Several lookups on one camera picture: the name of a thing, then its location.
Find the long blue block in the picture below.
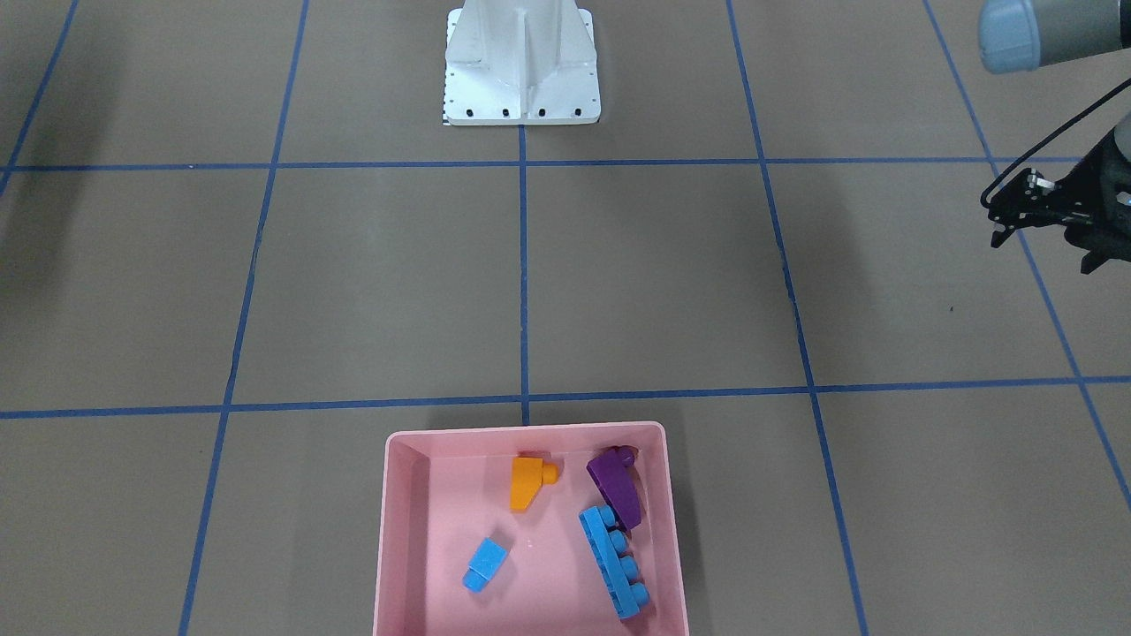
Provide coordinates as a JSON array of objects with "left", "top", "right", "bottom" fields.
[{"left": 579, "top": 504, "right": 651, "bottom": 621}]

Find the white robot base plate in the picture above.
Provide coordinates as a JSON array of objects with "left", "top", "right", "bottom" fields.
[{"left": 442, "top": 1, "right": 602, "bottom": 126}]

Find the purple block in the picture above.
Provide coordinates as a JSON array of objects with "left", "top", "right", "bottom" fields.
[{"left": 586, "top": 444, "right": 644, "bottom": 531}]

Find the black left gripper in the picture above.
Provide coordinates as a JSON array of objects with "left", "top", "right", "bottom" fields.
[{"left": 983, "top": 124, "right": 1130, "bottom": 275}]

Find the orange block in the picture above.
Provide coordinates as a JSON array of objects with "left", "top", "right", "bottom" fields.
[{"left": 509, "top": 458, "right": 560, "bottom": 512}]

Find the small blue block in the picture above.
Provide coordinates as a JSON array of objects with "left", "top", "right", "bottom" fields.
[{"left": 461, "top": 538, "right": 509, "bottom": 594}]

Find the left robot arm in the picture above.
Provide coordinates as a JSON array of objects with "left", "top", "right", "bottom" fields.
[{"left": 978, "top": 1, "right": 1130, "bottom": 275}]

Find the pink plastic box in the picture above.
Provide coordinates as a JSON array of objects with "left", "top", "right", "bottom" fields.
[{"left": 372, "top": 421, "right": 690, "bottom": 635}]

